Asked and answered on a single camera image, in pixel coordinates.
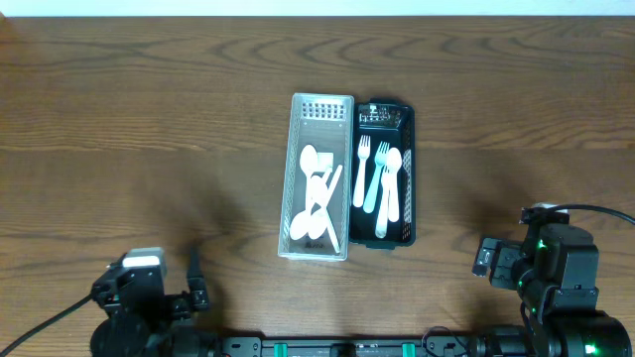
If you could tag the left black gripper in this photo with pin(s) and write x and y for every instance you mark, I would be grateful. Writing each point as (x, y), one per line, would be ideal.
(180, 308)

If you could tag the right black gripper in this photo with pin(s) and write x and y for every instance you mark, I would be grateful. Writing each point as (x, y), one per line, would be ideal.
(509, 252)

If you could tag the white spoon vertical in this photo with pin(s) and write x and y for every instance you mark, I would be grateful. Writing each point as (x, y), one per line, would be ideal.
(312, 223)

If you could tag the clear mesh plastic basket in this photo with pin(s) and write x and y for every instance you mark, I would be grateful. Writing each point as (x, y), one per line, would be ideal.
(324, 121)

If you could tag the pale pink plastic spoon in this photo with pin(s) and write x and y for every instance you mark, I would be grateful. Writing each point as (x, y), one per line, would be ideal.
(394, 164)

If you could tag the pale green plastic fork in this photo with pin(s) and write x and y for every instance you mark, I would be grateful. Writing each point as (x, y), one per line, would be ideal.
(380, 160)

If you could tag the white spoon horizontal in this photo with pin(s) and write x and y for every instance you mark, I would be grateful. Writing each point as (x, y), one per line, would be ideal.
(325, 208)

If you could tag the black mesh plastic basket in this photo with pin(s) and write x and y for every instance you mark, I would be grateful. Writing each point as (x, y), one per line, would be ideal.
(385, 120)

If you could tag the white fork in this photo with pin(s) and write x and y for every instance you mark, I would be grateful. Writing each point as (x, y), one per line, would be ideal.
(363, 153)
(382, 217)

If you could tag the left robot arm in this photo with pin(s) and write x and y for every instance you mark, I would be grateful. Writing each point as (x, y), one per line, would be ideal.
(142, 320)

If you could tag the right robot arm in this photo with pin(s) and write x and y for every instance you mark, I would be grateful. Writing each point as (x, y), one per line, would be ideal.
(553, 271)

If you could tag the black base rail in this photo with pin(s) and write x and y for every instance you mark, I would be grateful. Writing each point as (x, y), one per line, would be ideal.
(439, 341)

